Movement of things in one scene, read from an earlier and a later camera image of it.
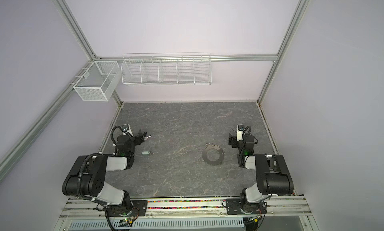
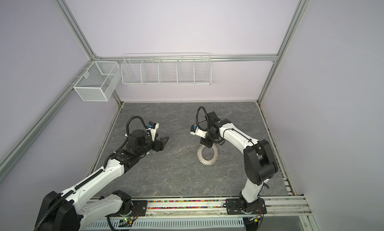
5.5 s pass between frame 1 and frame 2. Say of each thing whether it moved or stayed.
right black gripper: moved
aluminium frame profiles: stayed
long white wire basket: stayed
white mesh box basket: stayed
